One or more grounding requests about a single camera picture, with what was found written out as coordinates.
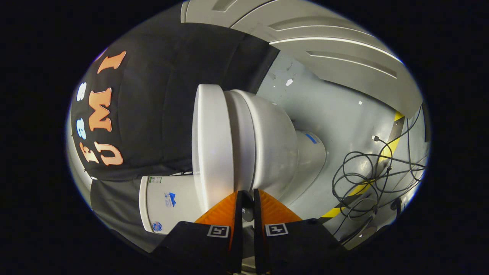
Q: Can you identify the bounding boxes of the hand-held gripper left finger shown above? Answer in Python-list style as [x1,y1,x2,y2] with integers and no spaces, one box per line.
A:
[150,190,244,275]

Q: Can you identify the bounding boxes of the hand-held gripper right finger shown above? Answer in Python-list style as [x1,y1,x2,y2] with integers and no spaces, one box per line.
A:
[253,188,349,275]

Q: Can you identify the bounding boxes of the white toilet tank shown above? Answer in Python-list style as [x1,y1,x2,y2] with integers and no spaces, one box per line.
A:
[139,175,204,235]

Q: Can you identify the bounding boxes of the white toilet seat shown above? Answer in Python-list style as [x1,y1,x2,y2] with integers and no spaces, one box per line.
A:
[223,90,257,192]

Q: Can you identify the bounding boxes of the yellow black floor tape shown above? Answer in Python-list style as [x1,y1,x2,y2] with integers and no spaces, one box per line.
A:
[320,111,405,219]

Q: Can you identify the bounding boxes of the black backdrop cloth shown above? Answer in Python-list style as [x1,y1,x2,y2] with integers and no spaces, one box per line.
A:
[71,4,280,253]

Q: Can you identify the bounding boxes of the tangled black cables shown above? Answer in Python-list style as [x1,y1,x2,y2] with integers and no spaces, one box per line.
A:
[330,104,427,246]

